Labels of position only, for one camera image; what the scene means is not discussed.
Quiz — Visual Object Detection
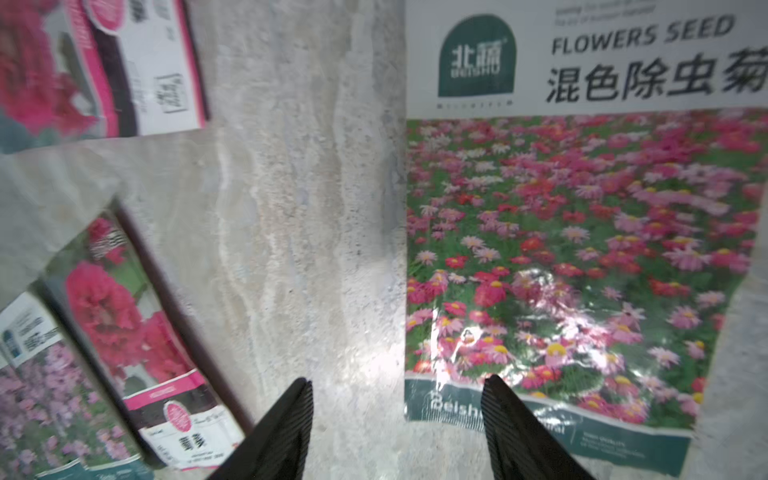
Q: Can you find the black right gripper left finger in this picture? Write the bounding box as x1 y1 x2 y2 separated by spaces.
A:
210 377 314 480

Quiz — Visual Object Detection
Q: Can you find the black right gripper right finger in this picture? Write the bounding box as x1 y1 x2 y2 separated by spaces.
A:
481 375 593 480

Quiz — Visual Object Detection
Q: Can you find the mixed daisy flower seed packet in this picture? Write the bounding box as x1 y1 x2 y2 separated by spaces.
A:
404 1 767 477

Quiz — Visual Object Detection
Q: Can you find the hollyhock seed packet pink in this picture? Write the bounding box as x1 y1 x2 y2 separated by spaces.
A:
1 1 209 154

